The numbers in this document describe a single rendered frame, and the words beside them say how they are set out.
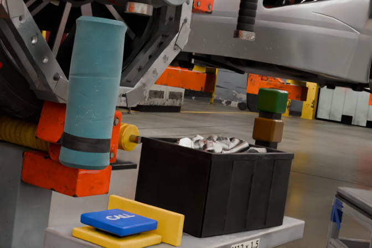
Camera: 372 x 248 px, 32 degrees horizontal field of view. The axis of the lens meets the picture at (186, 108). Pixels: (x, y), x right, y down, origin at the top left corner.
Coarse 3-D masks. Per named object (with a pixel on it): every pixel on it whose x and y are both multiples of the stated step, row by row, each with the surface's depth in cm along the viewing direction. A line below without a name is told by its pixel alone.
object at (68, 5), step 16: (32, 0) 124; (48, 0) 127; (64, 0) 131; (80, 0) 137; (32, 16) 125; (64, 16) 132; (80, 16) 136; (96, 16) 160; (112, 16) 144; (128, 16) 155; (144, 16) 152; (128, 32) 149; (144, 32) 150; (64, 48) 158; (128, 48) 149; (64, 64) 152; (128, 64) 147
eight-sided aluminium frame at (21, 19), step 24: (0, 0) 106; (192, 0) 149; (0, 24) 111; (24, 24) 110; (168, 24) 149; (24, 48) 112; (48, 48) 115; (144, 48) 146; (168, 48) 145; (24, 72) 118; (48, 72) 116; (144, 72) 139; (48, 96) 120; (120, 96) 133
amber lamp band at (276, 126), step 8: (256, 120) 110; (264, 120) 109; (272, 120) 108; (280, 120) 110; (256, 128) 110; (264, 128) 109; (272, 128) 108; (280, 128) 110; (256, 136) 109; (264, 136) 109; (272, 136) 108; (280, 136) 110
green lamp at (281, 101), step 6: (264, 90) 109; (270, 90) 108; (276, 90) 108; (282, 90) 109; (258, 96) 110; (264, 96) 109; (270, 96) 108; (276, 96) 108; (282, 96) 109; (258, 102) 109; (264, 102) 109; (270, 102) 108; (276, 102) 108; (282, 102) 109; (258, 108) 109; (264, 108) 109; (270, 108) 108; (276, 108) 108; (282, 108) 109
